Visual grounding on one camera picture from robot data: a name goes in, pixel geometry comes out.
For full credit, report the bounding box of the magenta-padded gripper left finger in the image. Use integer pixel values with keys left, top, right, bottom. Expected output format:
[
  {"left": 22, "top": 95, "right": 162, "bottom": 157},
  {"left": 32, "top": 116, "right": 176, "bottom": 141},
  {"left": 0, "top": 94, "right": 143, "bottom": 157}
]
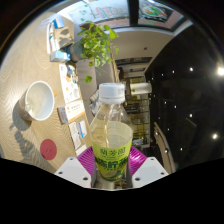
[{"left": 54, "top": 145, "right": 98, "bottom": 189}]

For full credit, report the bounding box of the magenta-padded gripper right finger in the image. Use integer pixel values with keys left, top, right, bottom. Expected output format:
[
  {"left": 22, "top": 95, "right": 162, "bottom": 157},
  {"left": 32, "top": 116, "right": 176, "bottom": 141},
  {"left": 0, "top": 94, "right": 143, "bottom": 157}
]
[{"left": 126, "top": 145, "right": 170, "bottom": 189}]

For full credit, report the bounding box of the clear green-labelled drink bottle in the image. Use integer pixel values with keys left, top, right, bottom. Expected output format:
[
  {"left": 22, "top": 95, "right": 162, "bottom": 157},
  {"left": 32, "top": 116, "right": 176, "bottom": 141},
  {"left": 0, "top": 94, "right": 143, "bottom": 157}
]
[{"left": 89, "top": 82, "right": 134, "bottom": 183}]

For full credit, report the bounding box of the white paper napkin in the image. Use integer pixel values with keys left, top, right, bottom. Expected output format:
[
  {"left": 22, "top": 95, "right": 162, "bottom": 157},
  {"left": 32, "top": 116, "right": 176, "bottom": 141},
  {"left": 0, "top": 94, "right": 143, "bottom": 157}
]
[{"left": 74, "top": 143, "right": 88, "bottom": 157}]

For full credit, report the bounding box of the flat round red coaster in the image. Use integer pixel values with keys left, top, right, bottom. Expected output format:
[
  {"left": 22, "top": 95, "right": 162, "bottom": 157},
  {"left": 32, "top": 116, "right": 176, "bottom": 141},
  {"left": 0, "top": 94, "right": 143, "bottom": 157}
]
[{"left": 39, "top": 138, "right": 58, "bottom": 161}]

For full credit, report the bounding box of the white paper packet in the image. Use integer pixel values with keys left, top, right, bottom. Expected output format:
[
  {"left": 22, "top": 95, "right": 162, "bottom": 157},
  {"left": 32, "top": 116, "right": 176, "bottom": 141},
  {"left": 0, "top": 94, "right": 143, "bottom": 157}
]
[{"left": 68, "top": 121, "right": 79, "bottom": 139}]

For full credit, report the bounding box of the white blue small packet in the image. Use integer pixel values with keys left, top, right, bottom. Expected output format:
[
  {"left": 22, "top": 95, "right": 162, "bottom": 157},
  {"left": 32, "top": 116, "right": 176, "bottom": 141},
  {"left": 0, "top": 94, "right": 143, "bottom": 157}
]
[{"left": 77, "top": 119, "right": 88, "bottom": 138}]

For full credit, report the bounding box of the brown mug, white inside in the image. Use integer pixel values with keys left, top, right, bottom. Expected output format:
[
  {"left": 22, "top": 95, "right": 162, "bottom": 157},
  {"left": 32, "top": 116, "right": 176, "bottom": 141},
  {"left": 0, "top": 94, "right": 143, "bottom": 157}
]
[{"left": 18, "top": 80, "right": 56, "bottom": 122}]

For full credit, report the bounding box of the white round column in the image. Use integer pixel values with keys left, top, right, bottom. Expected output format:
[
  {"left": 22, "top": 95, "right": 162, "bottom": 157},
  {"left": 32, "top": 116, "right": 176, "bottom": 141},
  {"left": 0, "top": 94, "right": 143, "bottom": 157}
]
[{"left": 129, "top": 82, "right": 153, "bottom": 97}]

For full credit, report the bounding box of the white colourful printed leaflet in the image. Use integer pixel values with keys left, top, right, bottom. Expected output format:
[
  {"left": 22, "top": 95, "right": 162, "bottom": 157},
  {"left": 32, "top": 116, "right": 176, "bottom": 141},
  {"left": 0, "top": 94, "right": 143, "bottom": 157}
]
[{"left": 58, "top": 63, "right": 81, "bottom": 104}]

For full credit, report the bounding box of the small blue white tissue box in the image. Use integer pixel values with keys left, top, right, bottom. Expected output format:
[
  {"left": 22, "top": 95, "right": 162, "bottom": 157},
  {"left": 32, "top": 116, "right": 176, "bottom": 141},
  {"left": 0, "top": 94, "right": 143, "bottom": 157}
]
[{"left": 49, "top": 49, "right": 72, "bottom": 64}]

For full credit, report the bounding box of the group of ceiling lights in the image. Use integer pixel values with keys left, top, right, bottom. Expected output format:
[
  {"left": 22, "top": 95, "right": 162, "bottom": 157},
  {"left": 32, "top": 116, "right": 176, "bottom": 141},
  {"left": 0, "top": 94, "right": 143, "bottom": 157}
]
[{"left": 163, "top": 64, "right": 224, "bottom": 151}]

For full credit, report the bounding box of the potted green plant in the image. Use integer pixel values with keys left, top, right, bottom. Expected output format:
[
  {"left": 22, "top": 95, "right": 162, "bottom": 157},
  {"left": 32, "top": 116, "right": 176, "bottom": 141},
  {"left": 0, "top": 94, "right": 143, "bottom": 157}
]
[{"left": 77, "top": 22, "right": 120, "bottom": 84}]

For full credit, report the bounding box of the brown cardboard box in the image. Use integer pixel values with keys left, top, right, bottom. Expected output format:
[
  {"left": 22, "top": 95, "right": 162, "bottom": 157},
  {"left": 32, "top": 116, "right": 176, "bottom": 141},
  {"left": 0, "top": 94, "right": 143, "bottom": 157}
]
[{"left": 54, "top": 26, "right": 75, "bottom": 49}]

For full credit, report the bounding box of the long white blue packet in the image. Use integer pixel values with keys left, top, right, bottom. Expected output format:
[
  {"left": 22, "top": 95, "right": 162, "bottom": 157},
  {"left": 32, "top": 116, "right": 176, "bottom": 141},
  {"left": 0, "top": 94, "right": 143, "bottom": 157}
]
[{"left": 46, "top": 21, "right": 56, "bottom": 54}]

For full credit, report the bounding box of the small blue white card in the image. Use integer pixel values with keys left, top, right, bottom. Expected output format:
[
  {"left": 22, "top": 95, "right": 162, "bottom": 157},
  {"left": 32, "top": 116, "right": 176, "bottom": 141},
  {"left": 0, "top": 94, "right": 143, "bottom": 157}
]
[{"left": 53, "top": 16, "right": 65, "bottom": 29}]

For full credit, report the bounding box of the black-framed window with decals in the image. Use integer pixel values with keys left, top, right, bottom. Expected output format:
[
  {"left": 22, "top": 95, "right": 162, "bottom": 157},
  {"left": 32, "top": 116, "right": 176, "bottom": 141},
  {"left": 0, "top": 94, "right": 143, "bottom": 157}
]
[{"left": 58, "top": 0, "right": 186, "bottom": 33}]

